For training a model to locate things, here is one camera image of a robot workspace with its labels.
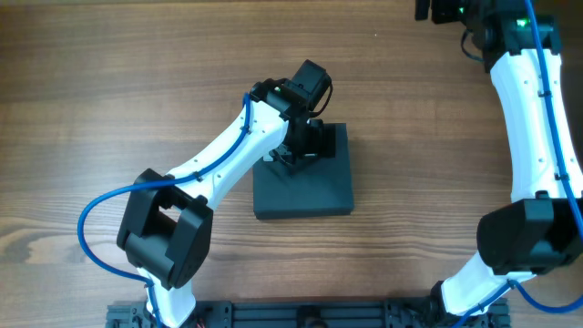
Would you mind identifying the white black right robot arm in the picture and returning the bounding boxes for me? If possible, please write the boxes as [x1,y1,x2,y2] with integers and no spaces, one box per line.
[414,0,582,327]

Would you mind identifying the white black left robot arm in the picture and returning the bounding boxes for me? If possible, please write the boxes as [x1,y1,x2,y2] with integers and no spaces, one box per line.
[117,60,332,327]

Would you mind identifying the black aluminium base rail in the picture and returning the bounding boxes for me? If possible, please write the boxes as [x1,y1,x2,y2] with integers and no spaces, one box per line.
[105,297,512,328]

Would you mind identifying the black box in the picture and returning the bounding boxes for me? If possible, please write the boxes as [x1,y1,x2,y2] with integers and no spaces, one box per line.
[252,123,355,220]

